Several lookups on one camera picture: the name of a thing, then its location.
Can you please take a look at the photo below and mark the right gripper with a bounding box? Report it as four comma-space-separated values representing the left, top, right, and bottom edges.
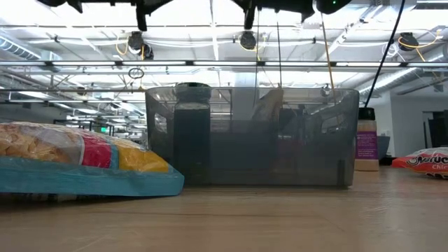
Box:
241, 0, 316, 31

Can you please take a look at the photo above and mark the yellow snack packet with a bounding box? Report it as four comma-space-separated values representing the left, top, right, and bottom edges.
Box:
251, 87, 285, 123

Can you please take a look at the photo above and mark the green-lid dark jar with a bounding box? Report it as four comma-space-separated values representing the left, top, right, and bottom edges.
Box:
173, 82, 213, 186

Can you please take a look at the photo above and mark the blue yellow chip bag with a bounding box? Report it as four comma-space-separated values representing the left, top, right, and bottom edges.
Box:
0, 120, 186, 197

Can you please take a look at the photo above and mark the translucent grey plastic bin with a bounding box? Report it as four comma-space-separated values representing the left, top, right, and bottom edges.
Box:
145, 86, 361, 187

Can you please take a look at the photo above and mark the purple-label spice jar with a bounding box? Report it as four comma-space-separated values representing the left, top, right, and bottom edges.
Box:
356, 106, 380, 172

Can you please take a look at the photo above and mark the dark screen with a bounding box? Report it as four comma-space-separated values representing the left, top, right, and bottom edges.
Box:
427, 111, 448, 148

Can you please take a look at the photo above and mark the orange ramen noodle packet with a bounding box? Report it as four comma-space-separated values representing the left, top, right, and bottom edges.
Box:
391, 146, 448, 179

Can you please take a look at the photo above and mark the black ceiling cable reel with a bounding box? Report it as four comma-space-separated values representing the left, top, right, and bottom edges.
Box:
127, 30, 155, 60
239, 30, 258, 50
398, 31, 420, 52

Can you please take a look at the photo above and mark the thin black hanging cable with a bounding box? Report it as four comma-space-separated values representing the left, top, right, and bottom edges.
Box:
253, 8, 262, 88
275, 12, 284, 88

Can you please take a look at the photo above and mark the black hanging ring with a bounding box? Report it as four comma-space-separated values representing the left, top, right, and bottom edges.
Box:
127, 66, 146, 80

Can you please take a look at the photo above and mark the ceiling light rail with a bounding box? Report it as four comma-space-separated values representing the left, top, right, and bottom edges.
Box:
0, 59, 448, 68

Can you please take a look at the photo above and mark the yellow hanging cable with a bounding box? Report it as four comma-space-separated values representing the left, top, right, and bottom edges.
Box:
320, 13, 337, 89

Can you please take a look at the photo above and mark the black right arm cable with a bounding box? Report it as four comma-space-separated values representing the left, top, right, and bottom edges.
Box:
363, 0, 407, 109

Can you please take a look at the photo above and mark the silver ventilation duct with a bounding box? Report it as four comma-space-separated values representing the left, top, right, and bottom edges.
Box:
356, 66, 448, 99

